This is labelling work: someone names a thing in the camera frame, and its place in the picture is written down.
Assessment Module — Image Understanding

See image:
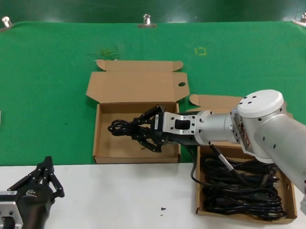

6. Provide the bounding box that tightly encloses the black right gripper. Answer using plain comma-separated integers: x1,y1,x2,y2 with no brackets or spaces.
129,103,196,155

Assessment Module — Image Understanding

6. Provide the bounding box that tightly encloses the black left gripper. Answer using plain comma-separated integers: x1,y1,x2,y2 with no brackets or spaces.
0,156,66,229

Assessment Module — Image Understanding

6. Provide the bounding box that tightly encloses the open brown cardboard box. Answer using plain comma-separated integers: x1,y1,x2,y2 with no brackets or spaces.
184,89,298,225
84,56,193,167

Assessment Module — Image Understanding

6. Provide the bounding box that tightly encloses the silver binder clamp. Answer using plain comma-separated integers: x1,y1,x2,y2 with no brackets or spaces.
136,13,157,30
0,16,13,33
292,14,306,29

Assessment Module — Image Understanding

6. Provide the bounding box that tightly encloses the green felt table cloth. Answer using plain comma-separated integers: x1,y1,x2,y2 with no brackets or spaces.
0,9,306,169

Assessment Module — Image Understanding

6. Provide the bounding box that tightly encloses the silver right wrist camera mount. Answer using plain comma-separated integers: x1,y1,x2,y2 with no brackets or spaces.
162,110,199,141

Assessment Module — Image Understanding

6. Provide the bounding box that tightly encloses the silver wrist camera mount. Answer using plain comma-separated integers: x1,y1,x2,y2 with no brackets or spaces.
162,110,199,141
0,200,23,229

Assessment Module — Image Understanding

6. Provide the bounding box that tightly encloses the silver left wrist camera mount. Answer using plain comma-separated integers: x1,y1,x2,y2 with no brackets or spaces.
0,200,23,229

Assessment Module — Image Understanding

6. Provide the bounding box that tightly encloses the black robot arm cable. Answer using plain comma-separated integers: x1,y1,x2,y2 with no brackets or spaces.
179,137,250,190

